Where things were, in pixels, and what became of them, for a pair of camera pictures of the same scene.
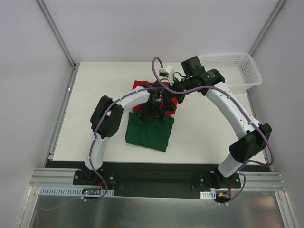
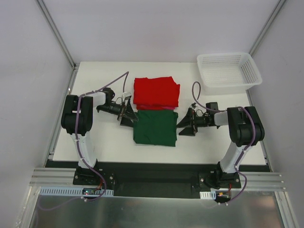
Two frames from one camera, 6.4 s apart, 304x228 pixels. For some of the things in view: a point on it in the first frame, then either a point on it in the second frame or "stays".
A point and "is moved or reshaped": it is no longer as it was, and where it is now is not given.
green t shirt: [153, 135] is moved or reshaped
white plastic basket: [238, 69] stays
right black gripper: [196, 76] to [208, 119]
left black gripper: [152, 108] to [121, 110]
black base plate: [156, 179] stays
